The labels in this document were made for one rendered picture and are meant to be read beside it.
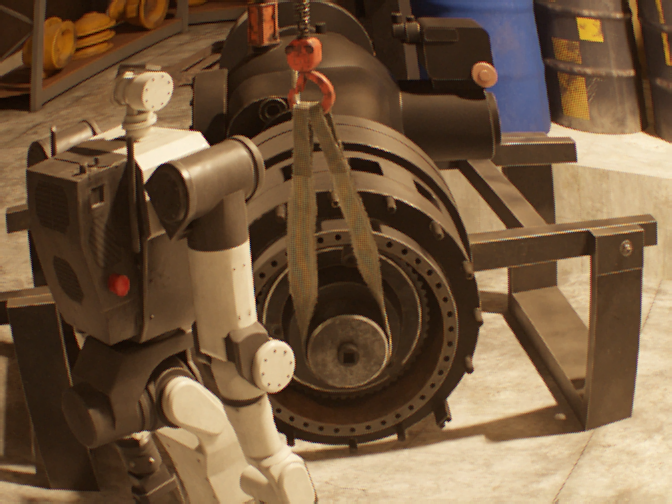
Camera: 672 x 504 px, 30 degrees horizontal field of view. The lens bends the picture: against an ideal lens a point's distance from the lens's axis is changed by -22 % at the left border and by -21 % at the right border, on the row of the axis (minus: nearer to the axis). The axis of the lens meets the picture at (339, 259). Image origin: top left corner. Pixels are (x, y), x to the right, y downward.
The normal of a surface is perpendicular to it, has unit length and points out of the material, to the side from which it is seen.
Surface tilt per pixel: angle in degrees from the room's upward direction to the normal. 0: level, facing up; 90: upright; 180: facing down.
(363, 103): 36
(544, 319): 0
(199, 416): 90
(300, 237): 92
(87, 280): 105
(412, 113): 67
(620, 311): 90
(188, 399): 90
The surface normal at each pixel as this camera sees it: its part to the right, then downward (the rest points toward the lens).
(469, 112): 0.04, -0.06
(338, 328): 0.07, 0.32
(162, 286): 0.71, 0.37
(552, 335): -0.07, -0.94
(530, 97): 0.59, 0.23
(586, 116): -0.37, 0.33
